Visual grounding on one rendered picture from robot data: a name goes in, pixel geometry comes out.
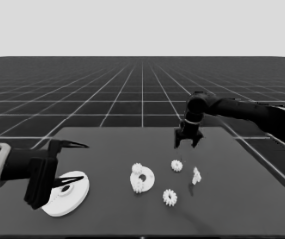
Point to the white round carrier with pins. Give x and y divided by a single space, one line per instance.
148 185

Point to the small white T-shaped piece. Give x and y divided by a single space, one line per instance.
196 178

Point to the large thick white disc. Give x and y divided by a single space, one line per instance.
78 199

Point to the small white gear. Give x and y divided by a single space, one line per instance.
166 198
135 187
174 166
134 169

